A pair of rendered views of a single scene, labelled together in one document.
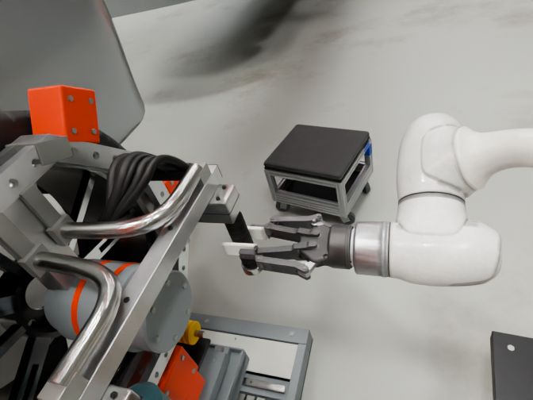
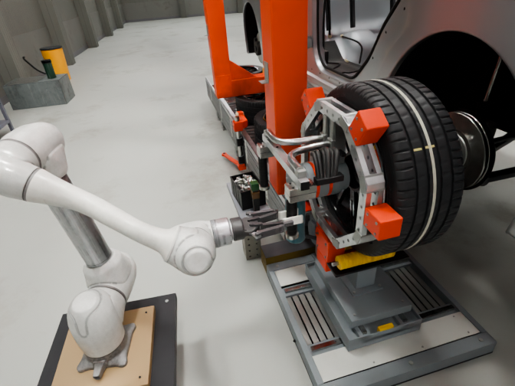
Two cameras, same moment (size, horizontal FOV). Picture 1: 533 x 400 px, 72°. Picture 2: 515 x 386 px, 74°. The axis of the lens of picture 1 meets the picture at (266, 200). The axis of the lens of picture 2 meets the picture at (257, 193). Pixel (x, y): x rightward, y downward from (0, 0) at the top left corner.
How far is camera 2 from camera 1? 129 cm
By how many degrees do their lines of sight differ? 99
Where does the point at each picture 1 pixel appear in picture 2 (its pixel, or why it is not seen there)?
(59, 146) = (344, 125)
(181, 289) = not seen: hidden behind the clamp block
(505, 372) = (168, 374)
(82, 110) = (358, 128)
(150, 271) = (279, 152)
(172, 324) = not seen: hidden behind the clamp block
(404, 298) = not seen: outside the picture
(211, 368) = (351, 309)
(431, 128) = (192, 236)
